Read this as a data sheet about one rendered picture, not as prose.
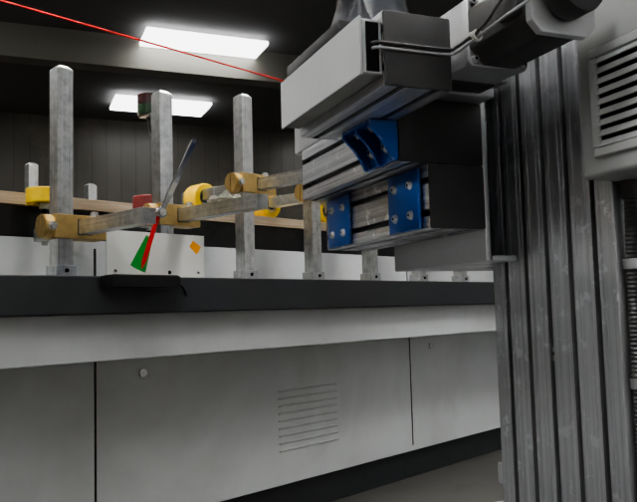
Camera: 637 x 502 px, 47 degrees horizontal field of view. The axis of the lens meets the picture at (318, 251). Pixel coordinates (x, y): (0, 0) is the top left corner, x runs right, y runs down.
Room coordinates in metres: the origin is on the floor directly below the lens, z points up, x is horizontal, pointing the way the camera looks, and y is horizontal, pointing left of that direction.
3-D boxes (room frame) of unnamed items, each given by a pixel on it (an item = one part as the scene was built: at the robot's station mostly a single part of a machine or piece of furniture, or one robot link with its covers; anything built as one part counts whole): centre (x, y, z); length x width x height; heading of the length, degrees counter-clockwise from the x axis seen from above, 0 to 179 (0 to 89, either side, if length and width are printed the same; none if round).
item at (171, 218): (1.71, 0.35, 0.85); 0.13 x 0.06 x 0.05; 137
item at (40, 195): (1.65, 0.62, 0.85); 0.08 x 0.08 x 0.11
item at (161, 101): (1.69, 0.36, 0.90); 0.03 x 0.03 x 0.48; 47
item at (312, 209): (2.06, 0.02, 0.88); 0.03 x 0.03 x 0.48; 47
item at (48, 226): (1.53, 0.51, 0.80); 0.13 x 0.06 x 0.05; 137
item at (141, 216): (1.51, 0.47, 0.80); 0.43 x 0.03 x 0.04; 47
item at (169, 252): (1.65, 0.36, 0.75); 0.26 x 0.01 x 0.10; 137
